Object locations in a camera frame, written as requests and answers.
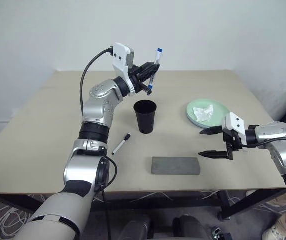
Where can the small black floor device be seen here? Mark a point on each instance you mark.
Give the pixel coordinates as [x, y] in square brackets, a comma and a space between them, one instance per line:
[220, 235]

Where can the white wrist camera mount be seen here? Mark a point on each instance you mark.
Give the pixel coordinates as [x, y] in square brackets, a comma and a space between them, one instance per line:
[120, 53]
[234, 122]

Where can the white marker with black cap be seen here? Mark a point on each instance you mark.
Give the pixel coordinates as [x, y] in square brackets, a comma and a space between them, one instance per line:
[120, 145]

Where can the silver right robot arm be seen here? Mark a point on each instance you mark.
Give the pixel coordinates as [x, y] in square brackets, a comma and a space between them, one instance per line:
[283, 150]

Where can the white marker with blue cap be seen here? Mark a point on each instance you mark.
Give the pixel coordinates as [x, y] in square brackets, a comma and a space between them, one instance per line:
[159, 56]

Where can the grey glasses case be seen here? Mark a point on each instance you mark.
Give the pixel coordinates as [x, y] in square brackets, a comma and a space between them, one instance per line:
[175, 166]

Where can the person's beige shoe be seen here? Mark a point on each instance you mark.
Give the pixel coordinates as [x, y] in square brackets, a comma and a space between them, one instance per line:
[275, 230]

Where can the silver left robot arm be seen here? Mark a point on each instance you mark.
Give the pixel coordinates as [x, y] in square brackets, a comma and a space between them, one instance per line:
[95, 112]

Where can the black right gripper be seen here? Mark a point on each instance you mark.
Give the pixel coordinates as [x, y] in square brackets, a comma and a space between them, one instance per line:
[234, 142]

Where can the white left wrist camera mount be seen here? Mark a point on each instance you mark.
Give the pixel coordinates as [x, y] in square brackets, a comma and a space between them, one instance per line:
[120, 53]

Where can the black metal table leg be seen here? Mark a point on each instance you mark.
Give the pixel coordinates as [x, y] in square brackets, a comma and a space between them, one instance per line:
[245, 207]

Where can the light blue plate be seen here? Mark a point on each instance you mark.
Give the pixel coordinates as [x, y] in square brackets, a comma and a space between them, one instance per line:
[192, 122]

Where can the black plastic cup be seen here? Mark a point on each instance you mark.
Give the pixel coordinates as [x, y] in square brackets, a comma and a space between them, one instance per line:
[145, 120]

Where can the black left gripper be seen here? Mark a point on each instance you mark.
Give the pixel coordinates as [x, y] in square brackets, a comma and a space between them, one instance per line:
[136, 77]

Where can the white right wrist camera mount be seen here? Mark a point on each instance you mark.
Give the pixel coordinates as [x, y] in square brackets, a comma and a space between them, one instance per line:
[234, 122]

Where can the dark grey rounded shell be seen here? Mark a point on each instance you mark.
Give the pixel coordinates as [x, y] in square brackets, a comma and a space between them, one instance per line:
[136, 228]
[190, 228]

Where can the light green plate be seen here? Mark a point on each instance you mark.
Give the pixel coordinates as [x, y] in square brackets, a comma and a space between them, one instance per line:
[215, 110]

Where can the white tissue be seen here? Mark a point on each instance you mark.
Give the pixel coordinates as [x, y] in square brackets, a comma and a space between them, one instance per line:
[203, 113]

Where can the black metal table crossbar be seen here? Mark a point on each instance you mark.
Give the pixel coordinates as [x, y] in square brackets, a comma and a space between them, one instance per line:
[158, 203]

